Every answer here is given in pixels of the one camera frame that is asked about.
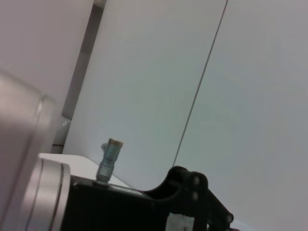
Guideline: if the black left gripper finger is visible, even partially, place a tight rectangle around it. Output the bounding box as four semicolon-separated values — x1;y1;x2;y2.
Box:
189;171;234;231

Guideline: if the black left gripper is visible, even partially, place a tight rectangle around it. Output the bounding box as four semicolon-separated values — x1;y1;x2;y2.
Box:
60;165;193;231

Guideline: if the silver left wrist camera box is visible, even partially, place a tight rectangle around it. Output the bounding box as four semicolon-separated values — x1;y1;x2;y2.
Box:
0;69;58;231

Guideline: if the left gripper cable metal plug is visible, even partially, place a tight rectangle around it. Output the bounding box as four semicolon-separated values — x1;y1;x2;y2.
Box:
95;138;124;185

